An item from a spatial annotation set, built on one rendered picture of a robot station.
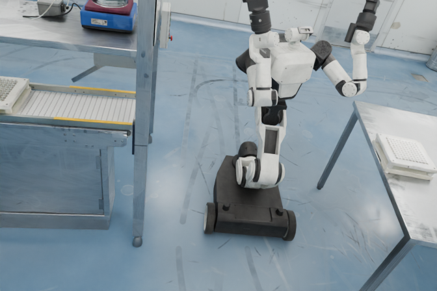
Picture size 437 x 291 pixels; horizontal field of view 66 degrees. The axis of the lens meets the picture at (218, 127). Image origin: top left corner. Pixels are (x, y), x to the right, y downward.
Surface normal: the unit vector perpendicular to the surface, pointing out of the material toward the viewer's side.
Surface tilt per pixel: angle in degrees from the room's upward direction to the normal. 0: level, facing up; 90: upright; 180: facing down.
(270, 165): 37
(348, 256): 0
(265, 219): 0
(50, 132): 90
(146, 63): 90
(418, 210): 0
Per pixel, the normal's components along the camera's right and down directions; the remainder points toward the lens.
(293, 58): 0.40, -0.13
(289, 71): 0.41, 0.60
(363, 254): 0.17, -0.79
